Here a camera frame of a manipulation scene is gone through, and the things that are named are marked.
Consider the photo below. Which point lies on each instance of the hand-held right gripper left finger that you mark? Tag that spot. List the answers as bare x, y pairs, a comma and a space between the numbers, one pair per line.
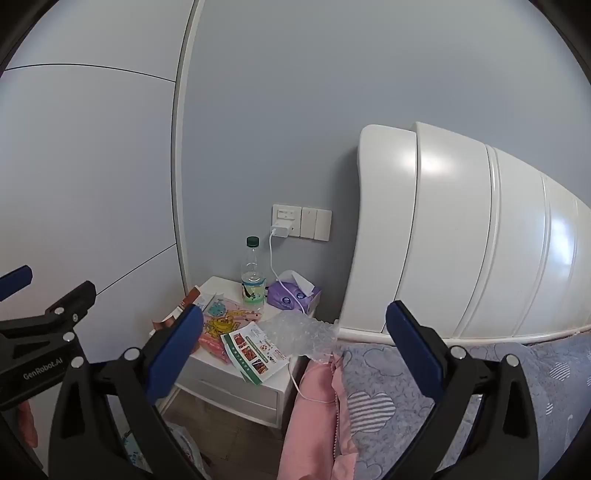
178, 350

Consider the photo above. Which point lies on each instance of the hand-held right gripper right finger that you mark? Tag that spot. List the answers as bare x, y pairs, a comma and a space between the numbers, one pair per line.
415, 350

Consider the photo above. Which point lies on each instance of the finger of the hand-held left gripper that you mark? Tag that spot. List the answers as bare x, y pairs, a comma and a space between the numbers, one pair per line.
69, 302
14, 281

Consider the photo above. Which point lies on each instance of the pink yellow snack packet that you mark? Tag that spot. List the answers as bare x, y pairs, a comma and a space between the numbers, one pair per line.
221, 325

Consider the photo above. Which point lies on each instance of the green bordered paper leaflet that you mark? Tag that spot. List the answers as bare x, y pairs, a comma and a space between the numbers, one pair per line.
254, 355

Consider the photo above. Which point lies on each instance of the trash bin with plastic liner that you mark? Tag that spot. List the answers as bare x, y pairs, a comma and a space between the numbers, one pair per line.
184, 452

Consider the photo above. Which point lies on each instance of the clear plastic bottle green cap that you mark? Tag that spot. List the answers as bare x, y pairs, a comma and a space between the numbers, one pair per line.
253, 277

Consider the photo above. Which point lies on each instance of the clear bubble wrap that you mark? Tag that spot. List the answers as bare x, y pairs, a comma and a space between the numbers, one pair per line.
300, 337

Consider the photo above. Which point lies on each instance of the brown snack packet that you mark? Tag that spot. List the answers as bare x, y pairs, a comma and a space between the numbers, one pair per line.
173, 314

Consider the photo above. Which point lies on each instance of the white nightstand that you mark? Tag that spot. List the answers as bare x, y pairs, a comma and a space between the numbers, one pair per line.
231, 387

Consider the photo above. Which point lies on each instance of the white wardrobe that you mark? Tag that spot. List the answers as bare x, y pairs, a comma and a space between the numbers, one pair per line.
92, 184

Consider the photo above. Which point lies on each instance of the purple tissue pack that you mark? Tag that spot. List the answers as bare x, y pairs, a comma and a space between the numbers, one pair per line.
288, 300

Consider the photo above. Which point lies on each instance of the white bed headboard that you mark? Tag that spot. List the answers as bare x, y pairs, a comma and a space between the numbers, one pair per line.
461, 230

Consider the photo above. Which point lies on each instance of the pink blanket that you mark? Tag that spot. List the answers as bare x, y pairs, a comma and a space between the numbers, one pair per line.
309, 429

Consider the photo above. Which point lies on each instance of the white phone charger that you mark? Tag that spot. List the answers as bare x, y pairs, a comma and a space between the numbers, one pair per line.
279, 231

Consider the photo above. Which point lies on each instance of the white wall switch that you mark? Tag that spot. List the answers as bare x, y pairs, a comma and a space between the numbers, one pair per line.
308, 222
323, 225

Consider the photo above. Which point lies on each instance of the white wall socket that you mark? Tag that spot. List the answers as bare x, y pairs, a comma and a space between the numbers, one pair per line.
286, 214

